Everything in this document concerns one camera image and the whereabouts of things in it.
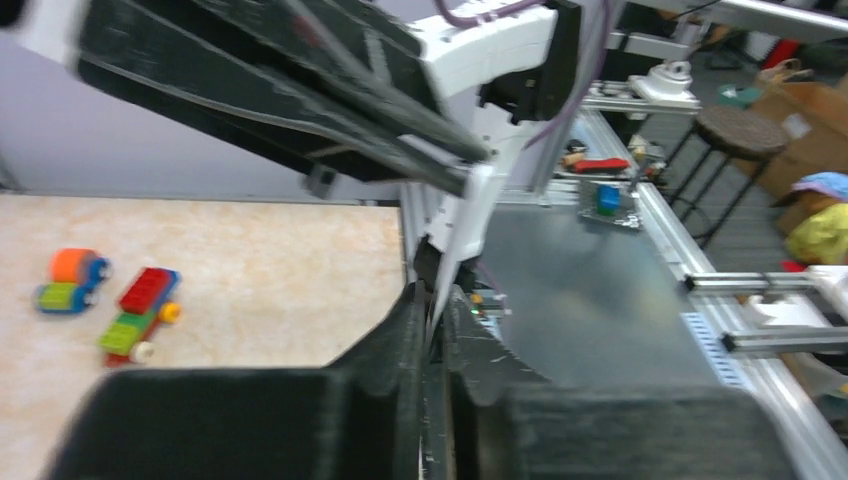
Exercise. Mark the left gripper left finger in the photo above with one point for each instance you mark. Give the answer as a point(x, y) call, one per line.
point(358, 417)

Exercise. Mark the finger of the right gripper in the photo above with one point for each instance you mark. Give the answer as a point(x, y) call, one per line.
point(319, 36)
point(179, 60)

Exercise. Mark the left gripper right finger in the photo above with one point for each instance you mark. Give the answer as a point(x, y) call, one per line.
point(509, 422)

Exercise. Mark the white battery cover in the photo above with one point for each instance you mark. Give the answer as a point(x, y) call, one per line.
point(459, 233)

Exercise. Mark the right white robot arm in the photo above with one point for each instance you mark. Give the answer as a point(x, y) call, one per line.
point(498, 70)

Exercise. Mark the orange blue toy car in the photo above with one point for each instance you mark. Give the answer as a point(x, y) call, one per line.
point(75, 276)

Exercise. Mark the lego brick truck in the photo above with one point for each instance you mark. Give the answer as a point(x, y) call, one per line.
point(146, 305)

